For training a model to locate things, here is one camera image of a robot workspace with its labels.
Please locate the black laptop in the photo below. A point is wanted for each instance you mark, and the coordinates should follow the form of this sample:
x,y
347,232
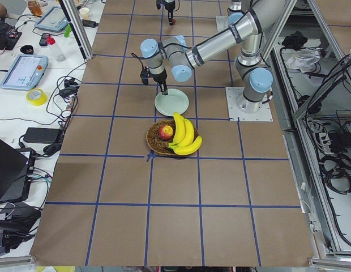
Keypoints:
x,y
16,166

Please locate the black power adapter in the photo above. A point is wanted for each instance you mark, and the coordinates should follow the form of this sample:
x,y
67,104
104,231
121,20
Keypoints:
x,y
41,135

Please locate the yellow banana bunch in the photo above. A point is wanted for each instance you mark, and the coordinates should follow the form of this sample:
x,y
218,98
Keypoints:
x,y
184,141

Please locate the near blue teach pendant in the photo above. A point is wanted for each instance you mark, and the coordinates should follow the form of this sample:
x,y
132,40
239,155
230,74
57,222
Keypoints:
x,y
25,73

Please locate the crumpled white paper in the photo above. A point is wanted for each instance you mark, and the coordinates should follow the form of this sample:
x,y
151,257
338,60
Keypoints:
x,y
304,60

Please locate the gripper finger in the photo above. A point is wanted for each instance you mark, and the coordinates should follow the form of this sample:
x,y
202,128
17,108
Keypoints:
x,y
163,88
171,19

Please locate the far blue teach pendant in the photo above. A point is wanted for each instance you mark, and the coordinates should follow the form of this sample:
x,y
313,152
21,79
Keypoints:
x,y
53,20

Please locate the black cloth bundle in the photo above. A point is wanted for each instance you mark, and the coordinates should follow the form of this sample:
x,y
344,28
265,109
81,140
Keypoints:
x,y
295,41

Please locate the blue teach pendant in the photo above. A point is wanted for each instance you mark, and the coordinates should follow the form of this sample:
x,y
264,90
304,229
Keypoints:
x,y
25,73
53,20

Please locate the paper cup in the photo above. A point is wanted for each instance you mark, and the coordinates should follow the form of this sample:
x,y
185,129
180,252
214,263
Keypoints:
x,y
84,13

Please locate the clear plastic bottle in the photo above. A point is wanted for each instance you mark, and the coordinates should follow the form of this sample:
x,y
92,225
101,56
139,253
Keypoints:
x,y
55,49

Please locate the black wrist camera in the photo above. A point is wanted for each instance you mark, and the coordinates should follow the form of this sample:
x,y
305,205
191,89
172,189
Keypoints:
x,y
144,75

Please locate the light green plate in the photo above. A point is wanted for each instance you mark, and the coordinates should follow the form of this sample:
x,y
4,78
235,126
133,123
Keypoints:
x,y
174,101

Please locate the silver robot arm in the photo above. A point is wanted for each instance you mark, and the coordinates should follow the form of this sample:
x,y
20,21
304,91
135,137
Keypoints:
x,y
234,12
244,27

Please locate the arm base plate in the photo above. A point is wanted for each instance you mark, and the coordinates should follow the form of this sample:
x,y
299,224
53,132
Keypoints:
x,y
240,109
222,23

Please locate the red yellow apple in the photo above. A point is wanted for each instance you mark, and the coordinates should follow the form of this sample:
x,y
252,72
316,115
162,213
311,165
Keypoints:
x,y
165,132

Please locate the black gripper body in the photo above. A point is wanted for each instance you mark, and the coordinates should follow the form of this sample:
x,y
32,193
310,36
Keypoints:
x,y
160,77
170,6

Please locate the aluminium frame post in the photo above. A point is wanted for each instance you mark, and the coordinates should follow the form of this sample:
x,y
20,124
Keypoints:
x,y
75,22

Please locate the yellow tape roll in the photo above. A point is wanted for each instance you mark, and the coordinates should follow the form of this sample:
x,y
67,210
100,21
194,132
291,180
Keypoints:
x,y
36,97

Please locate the brown wicker basket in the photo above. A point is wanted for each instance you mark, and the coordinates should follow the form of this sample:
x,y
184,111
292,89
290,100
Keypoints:
x,y
157,144

